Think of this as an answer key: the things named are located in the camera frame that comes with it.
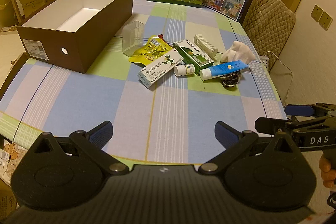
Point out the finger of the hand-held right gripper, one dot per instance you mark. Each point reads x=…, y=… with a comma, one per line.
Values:
x=299, y=110
x=270, y=124

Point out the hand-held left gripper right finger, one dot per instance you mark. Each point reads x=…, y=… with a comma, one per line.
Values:
x=226, y=132

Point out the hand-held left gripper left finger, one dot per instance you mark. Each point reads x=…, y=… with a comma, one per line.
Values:
x=101, y=132

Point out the dark velvet scrunchie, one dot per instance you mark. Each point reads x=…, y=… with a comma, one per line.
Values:
x=231, y=80

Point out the blue white tube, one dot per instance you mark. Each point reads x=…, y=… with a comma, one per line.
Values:
x=223, y=69

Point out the small white pill bottle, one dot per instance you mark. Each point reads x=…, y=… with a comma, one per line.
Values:
x=185, y=69

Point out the white cloth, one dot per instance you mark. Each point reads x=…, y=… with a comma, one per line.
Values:
x=239, y=52

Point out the white blue medicine box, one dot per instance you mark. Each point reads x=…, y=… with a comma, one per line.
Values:
x=157, y=70

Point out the white ribbed plastic holder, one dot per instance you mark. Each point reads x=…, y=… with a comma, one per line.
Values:
x=206, y=44

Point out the yellow snack packet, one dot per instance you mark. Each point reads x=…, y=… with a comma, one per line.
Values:
x=147, y=52

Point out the brown cardboard box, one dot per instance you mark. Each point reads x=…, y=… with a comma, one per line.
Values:
x=86, y=40

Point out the clear plastic cup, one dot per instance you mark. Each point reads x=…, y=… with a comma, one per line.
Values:
x=131, y=37

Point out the person's right hand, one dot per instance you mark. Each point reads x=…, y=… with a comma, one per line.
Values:
x=326, y=171

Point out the checkered tablecloth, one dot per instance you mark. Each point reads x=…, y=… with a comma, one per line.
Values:
x=105, y=98

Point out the white power strip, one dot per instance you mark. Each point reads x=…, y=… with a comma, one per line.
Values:
x=264, y=62

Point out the brown cardboard tray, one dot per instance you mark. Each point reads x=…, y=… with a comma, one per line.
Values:
x=10, y=74

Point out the beige wall socket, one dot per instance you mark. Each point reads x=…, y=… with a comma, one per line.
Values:
x=316, y=12
x=326, y=20

